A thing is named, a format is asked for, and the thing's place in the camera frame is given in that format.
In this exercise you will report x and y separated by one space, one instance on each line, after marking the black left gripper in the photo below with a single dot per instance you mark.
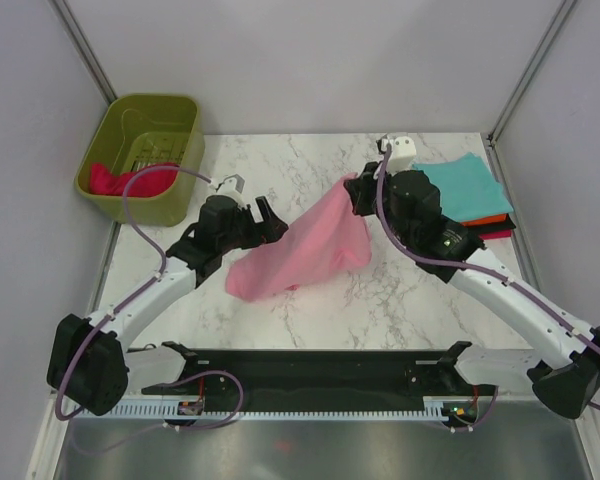
270 230

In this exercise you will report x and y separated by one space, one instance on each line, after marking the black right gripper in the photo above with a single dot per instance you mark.
360 189

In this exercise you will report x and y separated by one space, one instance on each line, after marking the pink t shirt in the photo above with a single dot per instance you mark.
326 240

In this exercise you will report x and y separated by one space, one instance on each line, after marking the red t shirt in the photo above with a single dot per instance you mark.
147 182

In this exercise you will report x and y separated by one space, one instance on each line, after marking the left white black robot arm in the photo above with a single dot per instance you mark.
92 362

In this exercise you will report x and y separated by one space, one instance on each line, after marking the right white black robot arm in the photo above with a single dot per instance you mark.
561 366

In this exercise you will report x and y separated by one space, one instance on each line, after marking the folded teal t shirt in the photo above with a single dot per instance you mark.
467 187

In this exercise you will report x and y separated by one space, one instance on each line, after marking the folded orange t shirt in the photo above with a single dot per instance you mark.
487 221

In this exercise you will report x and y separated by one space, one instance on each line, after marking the folded magenta t shirt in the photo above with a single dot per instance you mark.
503 234

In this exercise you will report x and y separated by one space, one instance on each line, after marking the folded black t shirt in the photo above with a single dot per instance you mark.
505 225

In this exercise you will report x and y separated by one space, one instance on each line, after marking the olive green plastic bin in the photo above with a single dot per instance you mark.
137 132

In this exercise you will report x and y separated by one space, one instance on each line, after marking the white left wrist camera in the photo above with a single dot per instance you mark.
231 186

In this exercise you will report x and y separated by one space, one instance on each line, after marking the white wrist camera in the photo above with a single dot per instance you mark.
400 150
231 186

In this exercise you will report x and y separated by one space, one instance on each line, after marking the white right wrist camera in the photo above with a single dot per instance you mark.
400 150

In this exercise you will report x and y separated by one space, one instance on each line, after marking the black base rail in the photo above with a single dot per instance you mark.
320 381

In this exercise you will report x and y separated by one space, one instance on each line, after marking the white slotted cable duct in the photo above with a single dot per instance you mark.
179 411

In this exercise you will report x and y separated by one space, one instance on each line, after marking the right aluminium frame post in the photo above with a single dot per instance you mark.
558 21

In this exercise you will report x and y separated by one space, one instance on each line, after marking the aluminium frame post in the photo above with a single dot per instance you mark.
78 38
558 21

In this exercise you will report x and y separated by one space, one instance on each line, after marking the left aluminium frame post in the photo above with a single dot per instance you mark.
78 38

